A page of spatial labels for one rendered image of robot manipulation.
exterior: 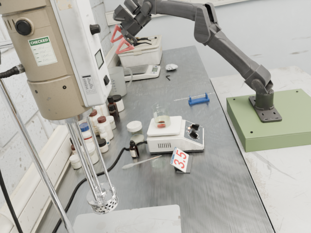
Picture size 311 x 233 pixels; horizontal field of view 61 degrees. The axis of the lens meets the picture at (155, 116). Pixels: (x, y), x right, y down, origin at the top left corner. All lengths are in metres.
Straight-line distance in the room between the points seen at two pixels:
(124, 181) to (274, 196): 0.45
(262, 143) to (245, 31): 1.57
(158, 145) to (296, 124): 0.47
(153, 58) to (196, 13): 0.98
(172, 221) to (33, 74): 0.50
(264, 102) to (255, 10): 1.43
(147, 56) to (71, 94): 1.51
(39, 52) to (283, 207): 0.67
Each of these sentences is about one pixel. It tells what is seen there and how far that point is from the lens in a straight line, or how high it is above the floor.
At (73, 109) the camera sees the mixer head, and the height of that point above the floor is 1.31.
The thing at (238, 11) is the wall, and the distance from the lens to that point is 2.36.
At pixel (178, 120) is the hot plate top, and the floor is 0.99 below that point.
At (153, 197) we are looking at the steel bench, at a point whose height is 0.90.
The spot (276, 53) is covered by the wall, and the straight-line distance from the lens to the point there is 2.54.
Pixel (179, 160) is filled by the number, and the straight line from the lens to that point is 0.91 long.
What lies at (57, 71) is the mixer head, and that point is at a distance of 0.45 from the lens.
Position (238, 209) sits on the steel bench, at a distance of 0.78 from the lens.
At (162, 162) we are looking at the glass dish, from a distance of 0.91.
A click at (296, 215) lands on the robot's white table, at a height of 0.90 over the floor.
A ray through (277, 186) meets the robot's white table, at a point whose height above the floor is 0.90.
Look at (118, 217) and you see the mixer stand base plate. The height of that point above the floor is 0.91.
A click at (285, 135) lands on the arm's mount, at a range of 0.97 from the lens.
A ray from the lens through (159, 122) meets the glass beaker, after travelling 0.95.
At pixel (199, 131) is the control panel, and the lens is 1.01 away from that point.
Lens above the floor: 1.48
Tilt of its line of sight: 28 degrees down
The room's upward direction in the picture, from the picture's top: 11 degrees counter-clockwise
